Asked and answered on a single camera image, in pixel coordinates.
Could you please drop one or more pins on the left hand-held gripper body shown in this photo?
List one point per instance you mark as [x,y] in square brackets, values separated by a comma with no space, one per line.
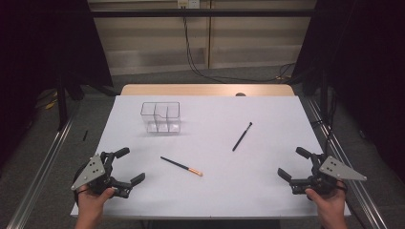
[92,170]

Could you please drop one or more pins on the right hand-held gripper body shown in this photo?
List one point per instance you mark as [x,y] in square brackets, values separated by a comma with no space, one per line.
[331,170]

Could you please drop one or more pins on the black orange-tipped makeup brush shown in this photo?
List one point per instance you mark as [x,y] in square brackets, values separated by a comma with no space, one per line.
[181,166]

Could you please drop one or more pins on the clear plastic compartment organizer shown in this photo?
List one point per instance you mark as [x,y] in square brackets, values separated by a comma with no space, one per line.
[160,124]

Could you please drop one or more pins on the slim black makeup brush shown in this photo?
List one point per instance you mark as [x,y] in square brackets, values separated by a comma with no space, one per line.
[242,136]

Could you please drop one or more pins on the person's left hand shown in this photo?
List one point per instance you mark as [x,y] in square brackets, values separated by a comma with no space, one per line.
[90,203]

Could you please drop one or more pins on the person's right hand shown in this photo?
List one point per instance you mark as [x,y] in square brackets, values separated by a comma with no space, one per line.
[329,203]

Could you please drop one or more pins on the small black floor item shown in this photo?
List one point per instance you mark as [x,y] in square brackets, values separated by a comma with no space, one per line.
[85,135]

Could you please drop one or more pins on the white table board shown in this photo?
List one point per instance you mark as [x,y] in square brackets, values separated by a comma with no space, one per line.
[223,191]

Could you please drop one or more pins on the dark table grommet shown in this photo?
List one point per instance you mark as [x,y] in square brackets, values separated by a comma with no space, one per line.
[240,94]

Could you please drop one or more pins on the wooden table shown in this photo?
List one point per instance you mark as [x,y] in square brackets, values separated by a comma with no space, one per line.
[191,89]

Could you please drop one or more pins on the dark curtain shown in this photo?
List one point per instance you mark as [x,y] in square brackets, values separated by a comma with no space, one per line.
[38,47]
[366,63]

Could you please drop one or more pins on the aluminium rail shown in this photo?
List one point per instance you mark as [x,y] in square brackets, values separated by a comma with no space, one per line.
[41,171]
[356,187]

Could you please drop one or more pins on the black metal stand post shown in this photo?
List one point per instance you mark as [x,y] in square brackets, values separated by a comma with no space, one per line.
[62,105]
[324,95]

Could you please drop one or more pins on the black metal frame bar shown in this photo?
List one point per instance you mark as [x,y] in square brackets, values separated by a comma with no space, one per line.
[223,13]

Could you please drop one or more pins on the white wall outlet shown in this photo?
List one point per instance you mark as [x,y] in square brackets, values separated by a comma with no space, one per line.
[188,3]

